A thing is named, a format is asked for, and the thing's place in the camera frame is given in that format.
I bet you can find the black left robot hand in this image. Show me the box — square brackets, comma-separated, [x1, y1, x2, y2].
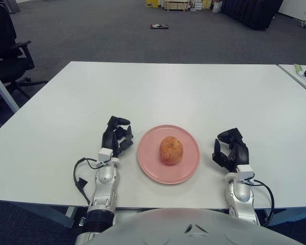
[98, 115, 134, 164]

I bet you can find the wooden pallet crate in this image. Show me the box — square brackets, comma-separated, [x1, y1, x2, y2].
[164, 0, 189, 11]

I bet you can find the black office chair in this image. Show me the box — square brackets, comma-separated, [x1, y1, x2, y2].
[0, 2, 48, 108]

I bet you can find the red orange apple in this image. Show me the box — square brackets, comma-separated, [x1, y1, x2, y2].
[159, 136, 184, 166]

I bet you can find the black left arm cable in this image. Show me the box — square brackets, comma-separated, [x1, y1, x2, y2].
[73, 157, 103, 205]

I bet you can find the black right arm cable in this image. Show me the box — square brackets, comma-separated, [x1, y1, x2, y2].
[247, 180, 275, 227]

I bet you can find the grey desk leg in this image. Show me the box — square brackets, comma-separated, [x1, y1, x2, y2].
[0, 62, 20, 113]

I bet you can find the black partition screen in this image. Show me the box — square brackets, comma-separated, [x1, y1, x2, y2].
[221, 0, 284, 31]

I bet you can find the grey robot torso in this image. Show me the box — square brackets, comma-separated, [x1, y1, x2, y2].
[88, 208, 296, 245]

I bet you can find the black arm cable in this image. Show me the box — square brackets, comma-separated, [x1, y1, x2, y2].
[73, 157, 103, 205]
[247, 180, 275, 227]

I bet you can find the grey cabinet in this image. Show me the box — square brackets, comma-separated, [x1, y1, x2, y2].
[9, 0, 21, 13]

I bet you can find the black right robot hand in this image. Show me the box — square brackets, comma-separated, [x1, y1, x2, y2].
[212, 128, 254, 181]

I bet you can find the pink round plate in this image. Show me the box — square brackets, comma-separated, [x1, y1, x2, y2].
[137, 124, 201, 185]

